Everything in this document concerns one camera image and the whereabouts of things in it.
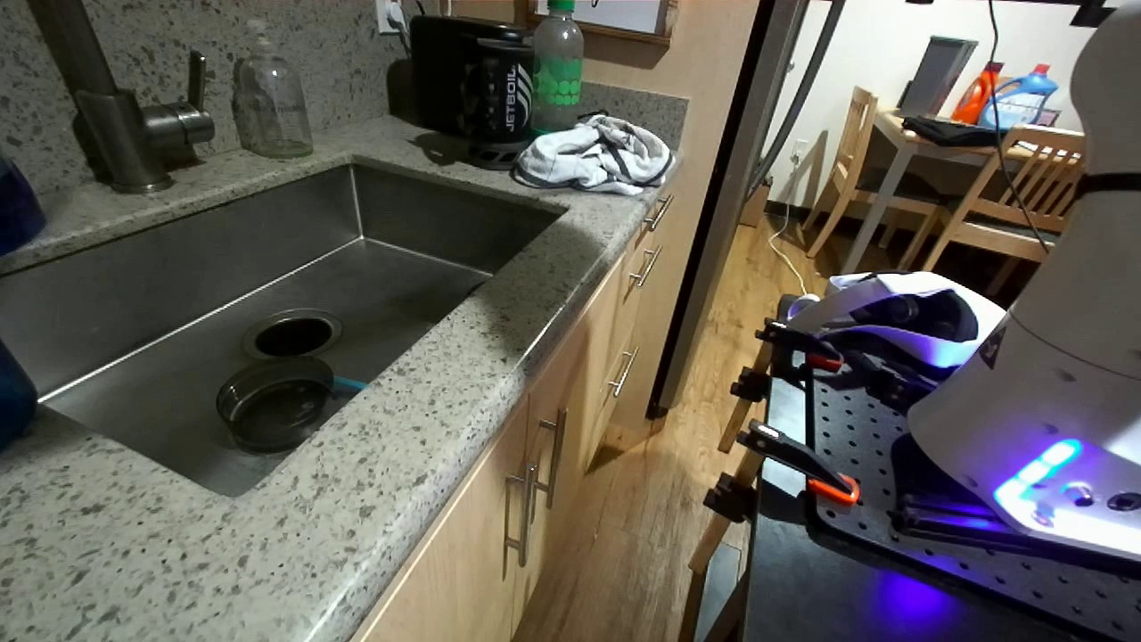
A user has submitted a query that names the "blue plastic water bottle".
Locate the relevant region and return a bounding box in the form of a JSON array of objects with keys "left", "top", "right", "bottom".
[{"left": 0, "top": 152, "right": 49, "bottom": 457}]

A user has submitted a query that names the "wooden kitchen cabinet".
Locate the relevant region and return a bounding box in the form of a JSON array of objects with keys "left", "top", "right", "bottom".
[{"left": 350, "top": 174, "right": 705, "bottom": 642}]

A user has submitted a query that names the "green plastic bottle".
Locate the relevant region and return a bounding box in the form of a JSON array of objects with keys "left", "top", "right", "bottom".
[{"left": 528, "top": 0, "right": 590, "bottom": 132}]

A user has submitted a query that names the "wood framed white board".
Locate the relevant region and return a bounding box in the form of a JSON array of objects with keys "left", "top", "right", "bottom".
[{"left": 515, "top": 0, "right": 683, "bottom": 50}]

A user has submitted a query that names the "orange detergent bottle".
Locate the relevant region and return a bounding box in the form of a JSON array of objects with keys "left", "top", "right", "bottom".
[{"left": 950, "top": 58, "right": 1009, "bottom": 130}]

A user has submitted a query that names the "white floor cable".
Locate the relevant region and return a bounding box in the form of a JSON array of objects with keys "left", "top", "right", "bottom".
[{"left": 763, "top": 225, "right": 831, "bottom": 295}]

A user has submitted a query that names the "grey metal faucet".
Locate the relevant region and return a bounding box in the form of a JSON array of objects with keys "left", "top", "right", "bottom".
[{"left": 24, "top": 0, "right": 221, "bottom": 197}]

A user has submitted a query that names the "blue cleaner bottle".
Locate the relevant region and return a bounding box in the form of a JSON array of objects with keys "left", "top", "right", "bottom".
[{"left": 993, "top": 62, "right": 1062, "bottom": 132}]

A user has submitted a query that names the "clear glass soap bottle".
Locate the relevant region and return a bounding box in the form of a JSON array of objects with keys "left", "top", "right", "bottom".
[{"left": 227, "top": 17, "right": 319, "bottom": 161}]

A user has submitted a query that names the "wooden slat chair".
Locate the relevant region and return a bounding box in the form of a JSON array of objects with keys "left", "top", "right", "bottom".
[
  {"left": 806, "top": 81, "right": 885, "bottom": 264},
  {"left": 924, "top": 120, "right": 1093, "bottom": 279}
]

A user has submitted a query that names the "perforated metal mount plate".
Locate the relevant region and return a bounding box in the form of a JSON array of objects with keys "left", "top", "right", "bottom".
[{"left": 759, "top": 359, "right": 1141, "bottom": 642}]

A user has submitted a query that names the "round metal sink strainer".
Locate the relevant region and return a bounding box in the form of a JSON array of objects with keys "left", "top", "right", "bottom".
[{"left": 212, "top": 352, "right": 339, "bottom": 457}]

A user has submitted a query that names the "grey laptop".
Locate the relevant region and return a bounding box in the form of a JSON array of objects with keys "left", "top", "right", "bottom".
[{"left": 894, "top": 33, "right": 982, "bottom": 120}]

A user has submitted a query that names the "stainless steel sink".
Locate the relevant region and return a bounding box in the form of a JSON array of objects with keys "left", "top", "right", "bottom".
[{"left": 0, "top": 157, "right": 570, "bottom": 502}]

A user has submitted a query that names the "white VR headset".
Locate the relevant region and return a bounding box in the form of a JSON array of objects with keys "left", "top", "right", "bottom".
[{"left": 778, "top": 269, "right": 1013, "bottom": 403}]

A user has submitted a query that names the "vertical metal cabinet handle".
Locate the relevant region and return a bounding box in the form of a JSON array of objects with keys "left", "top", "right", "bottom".
[
  {"left": 498, "top": 467, "right": 538, "bottom": 579},
  {"left": 530, "top": 408, "right": 570, "bottom": 514}
]

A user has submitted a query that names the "wooden dining table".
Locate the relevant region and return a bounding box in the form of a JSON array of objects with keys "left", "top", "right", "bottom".
[{"left": 842, "top": 105, "right": 1093, "bottom": 279}]

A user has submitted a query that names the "black robot stand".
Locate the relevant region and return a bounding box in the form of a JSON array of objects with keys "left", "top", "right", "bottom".
[{"left": 734, "top": 509, "right": 1120, "bottom": 642}]

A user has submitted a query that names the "white wall outlet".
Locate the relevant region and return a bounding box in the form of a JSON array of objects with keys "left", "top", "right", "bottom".
[{"left": 370, "top": 0, "right": 414, "bottom": 39}]

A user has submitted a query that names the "black orange bar clamp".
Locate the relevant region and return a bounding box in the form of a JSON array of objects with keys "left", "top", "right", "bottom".
[
  {"left": 734, "top": 422, "right": 867, "bottom": 509},
  {"left": 728, "top": 317, "right": 861, "bottom": 408}
]

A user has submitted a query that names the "metal drawer handle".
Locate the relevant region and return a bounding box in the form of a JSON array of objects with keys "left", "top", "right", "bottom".
[
  {"left": 621, "top": 252, "right": 658, "bottom": 301},
  {"left": 640, "top": 193, "right": 674, "bottom": 234},
  {"left": 603, "top": 348, "right": 640, "bottom": 403}
]

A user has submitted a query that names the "white striped dish towel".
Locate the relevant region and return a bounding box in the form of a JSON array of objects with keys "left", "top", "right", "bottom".
[{"left": 509, "top": 111, "right": 679, "bottom": 199}]

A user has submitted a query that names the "black pouch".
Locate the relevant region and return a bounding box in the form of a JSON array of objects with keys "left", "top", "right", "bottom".
[{"left": 904, "top": 114, "right": 1013, "bottom": 151}]

